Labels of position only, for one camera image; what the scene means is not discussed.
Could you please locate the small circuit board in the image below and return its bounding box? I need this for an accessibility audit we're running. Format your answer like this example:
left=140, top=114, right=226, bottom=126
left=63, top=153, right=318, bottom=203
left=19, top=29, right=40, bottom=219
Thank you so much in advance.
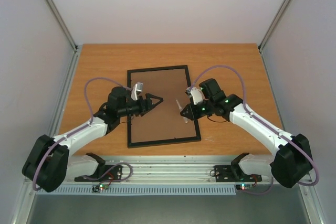
left=92, top=184, right=110, bottom=193
left=235, top=183, right=256, bottom=190

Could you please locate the clear handled screwdriver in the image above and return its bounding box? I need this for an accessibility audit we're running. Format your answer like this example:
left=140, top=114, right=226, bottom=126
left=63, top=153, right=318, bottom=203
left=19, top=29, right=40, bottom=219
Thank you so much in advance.
left=174, top=99, right=188, bottom=124

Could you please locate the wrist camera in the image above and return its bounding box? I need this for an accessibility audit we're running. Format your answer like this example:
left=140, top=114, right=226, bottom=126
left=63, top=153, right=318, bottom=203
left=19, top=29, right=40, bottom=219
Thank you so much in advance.
left=131, top=82, right=143, bottom=101
left=185, top=87, right=204, bottom=105

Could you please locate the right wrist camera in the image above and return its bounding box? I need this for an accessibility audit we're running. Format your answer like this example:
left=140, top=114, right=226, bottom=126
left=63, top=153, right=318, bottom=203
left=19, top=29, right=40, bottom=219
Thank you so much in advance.
left=185, top=87, right=204, bottom=105

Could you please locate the aluminium post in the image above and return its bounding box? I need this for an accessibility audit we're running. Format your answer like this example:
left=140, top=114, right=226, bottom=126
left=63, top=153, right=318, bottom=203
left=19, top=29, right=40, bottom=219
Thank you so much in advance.
left=257, top=0, right=308, bottom=53
left=29, top=0, right=81, bottom=54

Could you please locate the right aluminium post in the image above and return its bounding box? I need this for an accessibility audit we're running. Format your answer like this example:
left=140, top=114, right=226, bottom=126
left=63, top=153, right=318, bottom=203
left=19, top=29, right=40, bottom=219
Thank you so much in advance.
left=257, top=0, right=308, bottom=53

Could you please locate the aluminium front rail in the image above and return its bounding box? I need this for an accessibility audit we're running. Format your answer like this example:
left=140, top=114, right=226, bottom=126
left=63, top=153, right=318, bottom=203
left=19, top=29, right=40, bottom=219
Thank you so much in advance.
left=64, top=155, right=272, bottom=182

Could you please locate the black picture frame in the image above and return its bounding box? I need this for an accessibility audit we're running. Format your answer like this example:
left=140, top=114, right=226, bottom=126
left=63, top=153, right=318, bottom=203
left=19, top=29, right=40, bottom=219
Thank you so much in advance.
left=127, top=65, right=201, bottom=148

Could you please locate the left aluminium post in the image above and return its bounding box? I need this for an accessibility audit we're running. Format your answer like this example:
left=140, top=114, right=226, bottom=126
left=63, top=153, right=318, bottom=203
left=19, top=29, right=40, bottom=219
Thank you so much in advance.
left=29, top=0, right=81, bottom=54

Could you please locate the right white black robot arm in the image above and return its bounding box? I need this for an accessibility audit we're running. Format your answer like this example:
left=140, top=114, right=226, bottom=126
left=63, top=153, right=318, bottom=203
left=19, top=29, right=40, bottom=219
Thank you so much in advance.
left=180, top=78, right=313, bottom=188

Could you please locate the grey slotted cable duct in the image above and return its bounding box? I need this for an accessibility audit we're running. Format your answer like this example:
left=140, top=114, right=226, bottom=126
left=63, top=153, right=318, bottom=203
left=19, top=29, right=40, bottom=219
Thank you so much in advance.
left=50, top=184, right=236, bottom=196

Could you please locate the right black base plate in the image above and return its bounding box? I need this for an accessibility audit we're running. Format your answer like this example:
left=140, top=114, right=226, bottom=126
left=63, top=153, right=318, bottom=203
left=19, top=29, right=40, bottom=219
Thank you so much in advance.
left=214, top=165, right=262, bottom=183

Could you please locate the right small circuit board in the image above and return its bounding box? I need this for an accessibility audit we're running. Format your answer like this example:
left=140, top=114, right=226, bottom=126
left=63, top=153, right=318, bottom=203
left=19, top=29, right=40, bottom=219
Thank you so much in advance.
left=235, top=183, right=256, bottom=190

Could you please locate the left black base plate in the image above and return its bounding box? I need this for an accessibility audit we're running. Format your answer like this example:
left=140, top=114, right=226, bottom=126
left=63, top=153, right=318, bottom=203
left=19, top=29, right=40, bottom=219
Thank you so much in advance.
left=75, top=165, right=123, bottom=182

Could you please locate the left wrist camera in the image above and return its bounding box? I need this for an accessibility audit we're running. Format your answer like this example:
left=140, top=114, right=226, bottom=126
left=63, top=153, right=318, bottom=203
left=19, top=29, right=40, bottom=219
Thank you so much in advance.
left=131, top=82, right=143, bottom=101

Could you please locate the left small circuit board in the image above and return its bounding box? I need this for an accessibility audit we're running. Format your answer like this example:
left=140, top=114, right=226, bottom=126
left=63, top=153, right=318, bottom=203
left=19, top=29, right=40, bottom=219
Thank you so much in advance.
left=92, top=184, right=110, bottom=193

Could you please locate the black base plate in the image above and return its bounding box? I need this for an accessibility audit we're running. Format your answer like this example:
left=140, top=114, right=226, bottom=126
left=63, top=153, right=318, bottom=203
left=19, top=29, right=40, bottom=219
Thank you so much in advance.
left=214, top=165, right=262, bottom=183
left=75, top=165, right=123, bottom=182

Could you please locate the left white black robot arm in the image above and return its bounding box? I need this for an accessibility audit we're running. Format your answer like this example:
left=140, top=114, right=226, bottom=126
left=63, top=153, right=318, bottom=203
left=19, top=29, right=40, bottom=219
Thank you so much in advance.
left=22, top=87, right=164, bottom=193

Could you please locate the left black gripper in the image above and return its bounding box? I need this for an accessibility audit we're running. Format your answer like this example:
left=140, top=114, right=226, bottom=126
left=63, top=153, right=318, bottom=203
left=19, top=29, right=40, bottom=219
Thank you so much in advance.
left=119, top=94, right=164, bottom=118

